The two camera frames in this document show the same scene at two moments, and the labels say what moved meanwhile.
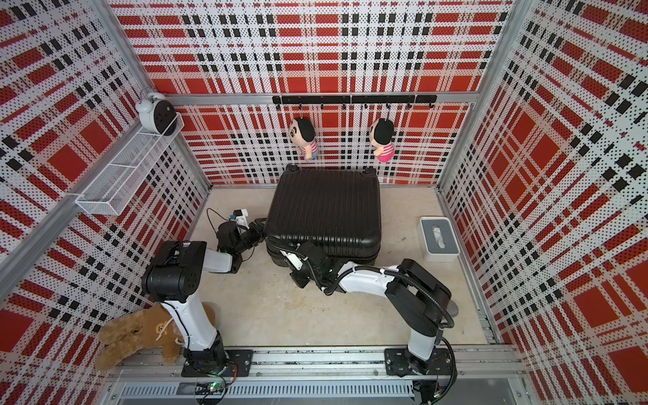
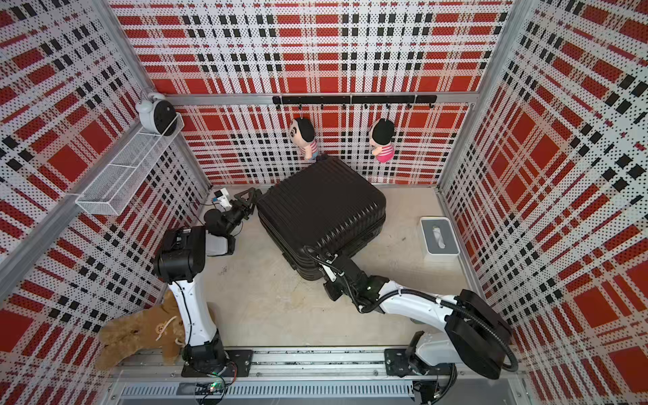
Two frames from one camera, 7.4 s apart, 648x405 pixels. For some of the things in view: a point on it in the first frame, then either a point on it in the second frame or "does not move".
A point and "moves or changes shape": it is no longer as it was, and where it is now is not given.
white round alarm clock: x=157 y=115 does not move
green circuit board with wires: x=216 y=387 does not move
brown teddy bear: x=131 y=332 does not move
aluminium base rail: x=483 y=376 does not move
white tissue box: x=438 y=239 does not move
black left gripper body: x=249 y=239 → x=238 y=213
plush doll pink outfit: x=381 y=132 does not move
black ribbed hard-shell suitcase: x=337 y=207 moves or changes shape
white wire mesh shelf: x=111 y=189 does not move
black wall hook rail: x=357 y=99 does not move
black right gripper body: x=301 y=278 → x=336 y=288
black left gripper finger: x=257 y=225 → x=252 y=194
